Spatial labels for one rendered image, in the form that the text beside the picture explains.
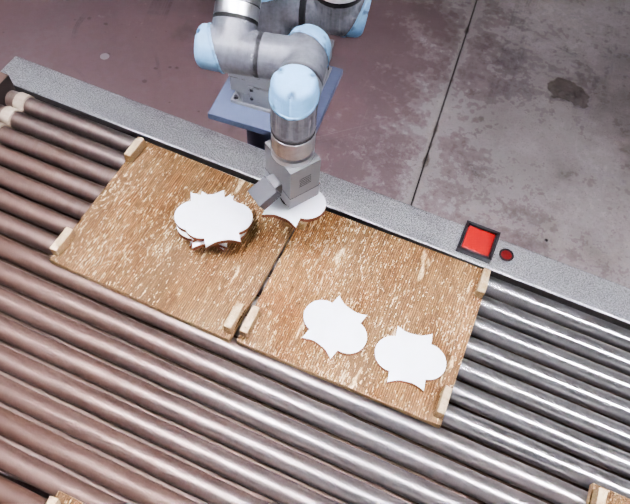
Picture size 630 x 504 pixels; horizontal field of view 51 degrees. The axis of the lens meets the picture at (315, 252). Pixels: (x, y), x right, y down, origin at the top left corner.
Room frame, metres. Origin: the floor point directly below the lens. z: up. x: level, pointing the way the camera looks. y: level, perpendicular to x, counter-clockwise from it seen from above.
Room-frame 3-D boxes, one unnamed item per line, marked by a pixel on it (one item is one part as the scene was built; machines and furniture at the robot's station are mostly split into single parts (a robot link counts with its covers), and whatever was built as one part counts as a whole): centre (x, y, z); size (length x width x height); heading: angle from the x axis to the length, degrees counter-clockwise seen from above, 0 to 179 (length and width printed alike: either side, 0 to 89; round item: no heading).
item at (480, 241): (0.77, -0.35, 0.92); 0.06 x 0.06 x 0.01; 70
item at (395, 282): (0.59, -0.12, 0.93); 0.41 x 0.35 x 0.02; 71
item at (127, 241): (0.72, 0.28, 0.93); 0.41 x 0.35 x 0.02; 70
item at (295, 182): (0.72, 0.07, 1.17); 0.12 x 0.09 x 0.16; 128
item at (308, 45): (0.83, 0.06, 1.33); 0.11 x 0.11 x 0.08; 84
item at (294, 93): (0.73, 0.05, 1.33); 0.09 x 0.08 x 0.11; 174
